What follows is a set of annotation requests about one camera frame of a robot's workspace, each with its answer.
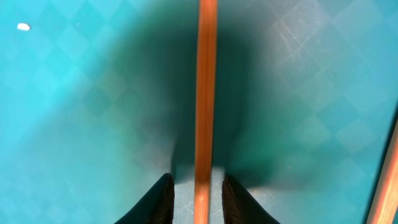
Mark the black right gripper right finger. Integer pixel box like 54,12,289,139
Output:
222,175,279,224

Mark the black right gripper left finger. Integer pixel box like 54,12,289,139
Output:
115,173,175,224

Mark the wooden chopstick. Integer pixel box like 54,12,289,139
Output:
193,0,218,224
366,123,398,224

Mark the teal serving tray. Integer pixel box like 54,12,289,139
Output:
1,0,397,223

